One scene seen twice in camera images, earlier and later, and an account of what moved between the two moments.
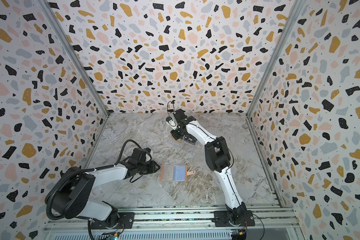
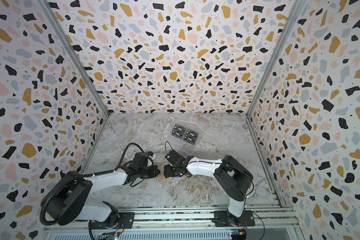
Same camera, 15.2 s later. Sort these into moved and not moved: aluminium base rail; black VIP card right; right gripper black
Moved: right gripper black
Not moved: aluminium base rail; black VIP card right
